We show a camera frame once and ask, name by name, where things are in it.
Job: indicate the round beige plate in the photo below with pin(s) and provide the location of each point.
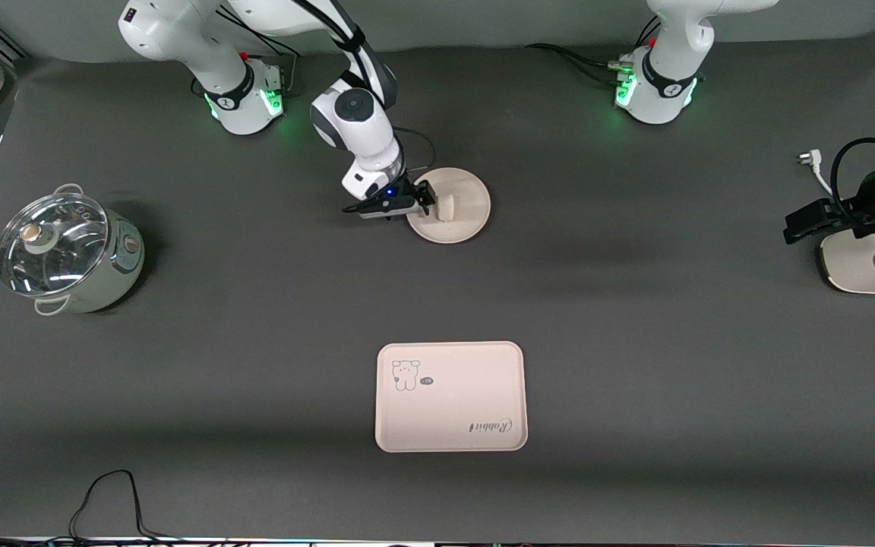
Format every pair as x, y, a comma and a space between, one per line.
469, 194

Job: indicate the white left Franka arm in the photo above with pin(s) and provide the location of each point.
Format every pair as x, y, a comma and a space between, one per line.
661, 91

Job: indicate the beige rectangular tray rabbit print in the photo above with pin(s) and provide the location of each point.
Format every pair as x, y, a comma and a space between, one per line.
453, 410

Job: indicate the glass pot lid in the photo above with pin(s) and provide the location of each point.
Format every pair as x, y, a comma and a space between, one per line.
42, 251

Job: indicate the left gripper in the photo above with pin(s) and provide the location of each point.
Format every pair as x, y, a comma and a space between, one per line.
873, 187

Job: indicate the white two-slot toaster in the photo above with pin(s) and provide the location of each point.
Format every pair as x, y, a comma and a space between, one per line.
855, 266

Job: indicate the white steamed bun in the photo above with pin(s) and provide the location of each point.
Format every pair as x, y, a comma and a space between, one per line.
446, 207

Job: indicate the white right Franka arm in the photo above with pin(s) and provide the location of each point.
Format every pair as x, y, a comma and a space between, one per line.
368, 146

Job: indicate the pale green electric pot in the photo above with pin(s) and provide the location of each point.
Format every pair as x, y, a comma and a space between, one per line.
122, 262

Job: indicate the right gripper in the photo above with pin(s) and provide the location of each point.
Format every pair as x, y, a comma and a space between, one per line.
410, 190

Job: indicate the aluminium frame rail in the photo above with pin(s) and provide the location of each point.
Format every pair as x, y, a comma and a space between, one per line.
8, 42

